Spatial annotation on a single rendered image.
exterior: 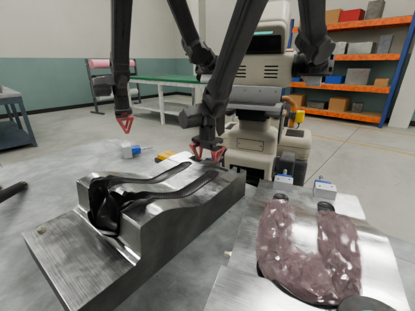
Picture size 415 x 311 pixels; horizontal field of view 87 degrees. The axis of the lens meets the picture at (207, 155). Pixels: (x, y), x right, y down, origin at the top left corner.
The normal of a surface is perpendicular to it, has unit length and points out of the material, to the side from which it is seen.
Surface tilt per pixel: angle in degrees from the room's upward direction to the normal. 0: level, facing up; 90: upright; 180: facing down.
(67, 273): 0
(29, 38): 90
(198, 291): 0
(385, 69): 90
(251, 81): 98
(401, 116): 90
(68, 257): 0
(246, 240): 15
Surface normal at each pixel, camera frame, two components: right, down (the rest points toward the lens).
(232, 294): 0.00, -0.92
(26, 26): 0.74, 0.26
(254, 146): -0.39, 0.49
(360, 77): -0.66, 0.30
